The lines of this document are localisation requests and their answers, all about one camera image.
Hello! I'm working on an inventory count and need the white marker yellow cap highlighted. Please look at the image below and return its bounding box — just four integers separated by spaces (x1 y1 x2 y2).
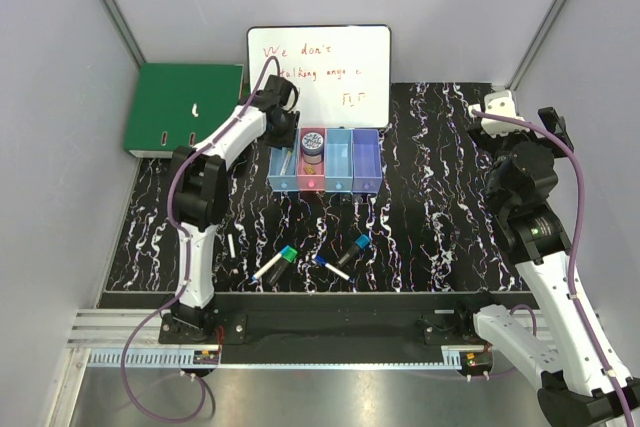
280 149 293 176

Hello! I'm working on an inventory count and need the blue gel jar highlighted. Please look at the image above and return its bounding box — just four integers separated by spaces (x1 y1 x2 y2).
301 132 324 157

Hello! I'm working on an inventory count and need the light blue bin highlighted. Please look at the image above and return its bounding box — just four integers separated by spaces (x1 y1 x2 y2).
267 147 299 192
324 129 353 193

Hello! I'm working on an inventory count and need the pink bin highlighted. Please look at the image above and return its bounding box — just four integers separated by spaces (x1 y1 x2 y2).
296 127 326 192

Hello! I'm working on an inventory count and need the white dry-erase board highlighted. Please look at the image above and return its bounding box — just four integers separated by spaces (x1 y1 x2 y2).
247 24 391 129

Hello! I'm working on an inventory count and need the white pen blue tip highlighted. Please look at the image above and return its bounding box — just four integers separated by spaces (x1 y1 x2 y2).
252 253 282 281

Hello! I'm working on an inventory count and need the black marker green cap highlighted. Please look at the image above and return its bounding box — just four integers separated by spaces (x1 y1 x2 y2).
266 246 298 286

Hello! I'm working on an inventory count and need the white chalk stick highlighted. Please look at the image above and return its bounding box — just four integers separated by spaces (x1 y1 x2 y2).
227 234 236 259

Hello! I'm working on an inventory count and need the white pen blue cap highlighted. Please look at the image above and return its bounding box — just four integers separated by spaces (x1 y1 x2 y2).
313 255 351 282

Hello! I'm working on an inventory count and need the black marker blue cap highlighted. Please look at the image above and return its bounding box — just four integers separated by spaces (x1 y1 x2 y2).
336 234 371 267

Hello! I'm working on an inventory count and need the purple bin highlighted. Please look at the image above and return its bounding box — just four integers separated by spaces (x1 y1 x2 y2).
352 129 382 195

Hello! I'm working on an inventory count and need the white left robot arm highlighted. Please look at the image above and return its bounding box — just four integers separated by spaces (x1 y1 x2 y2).
160 75 300 344

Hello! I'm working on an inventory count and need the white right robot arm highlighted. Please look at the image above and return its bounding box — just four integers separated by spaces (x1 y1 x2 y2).
453 105 639 426

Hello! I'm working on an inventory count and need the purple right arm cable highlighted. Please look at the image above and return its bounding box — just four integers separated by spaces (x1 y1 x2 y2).
472 109 640 423

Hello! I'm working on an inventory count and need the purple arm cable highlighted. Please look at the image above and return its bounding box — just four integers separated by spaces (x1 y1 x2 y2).
121 56 282 421
472 109 640 423

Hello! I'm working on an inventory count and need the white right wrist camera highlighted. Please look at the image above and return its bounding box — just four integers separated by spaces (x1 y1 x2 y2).
468 90 528 138

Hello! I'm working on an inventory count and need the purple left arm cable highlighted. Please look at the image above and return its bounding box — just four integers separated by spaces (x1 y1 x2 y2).
121 56 282 421

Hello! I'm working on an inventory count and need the green ring binder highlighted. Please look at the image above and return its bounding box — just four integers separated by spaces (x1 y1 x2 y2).
122 63 244 158

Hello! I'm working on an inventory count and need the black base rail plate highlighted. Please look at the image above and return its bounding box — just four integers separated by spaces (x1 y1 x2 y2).
159 292 498 368

